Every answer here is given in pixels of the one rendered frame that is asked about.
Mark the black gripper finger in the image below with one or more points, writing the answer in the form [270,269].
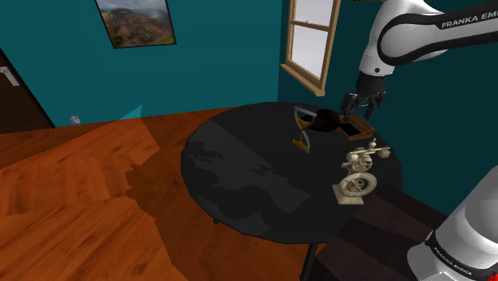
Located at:
[374,104]
[348,105]

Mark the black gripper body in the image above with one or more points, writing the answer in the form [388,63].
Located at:
[369,83]

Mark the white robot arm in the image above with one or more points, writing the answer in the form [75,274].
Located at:
[465,237]

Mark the brown wooden open box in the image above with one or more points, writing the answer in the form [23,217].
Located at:
[356,132]

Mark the black round bowl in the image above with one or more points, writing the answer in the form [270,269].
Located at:
[325,121]

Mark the hourglass with orange sand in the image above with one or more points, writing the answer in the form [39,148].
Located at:
[302,134]

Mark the wooden framed window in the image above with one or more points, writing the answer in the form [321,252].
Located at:
[309,43]

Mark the cream mechanical figure sculpture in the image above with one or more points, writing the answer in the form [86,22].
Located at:
[356,183]

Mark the round black table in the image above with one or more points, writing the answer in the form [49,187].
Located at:
[249,183]

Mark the dark robot stand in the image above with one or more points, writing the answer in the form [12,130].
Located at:
[373,241]

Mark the dark brown door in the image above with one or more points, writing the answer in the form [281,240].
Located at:
[17,105]

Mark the framed landscape wall picture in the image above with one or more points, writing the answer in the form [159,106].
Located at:
[134,21]

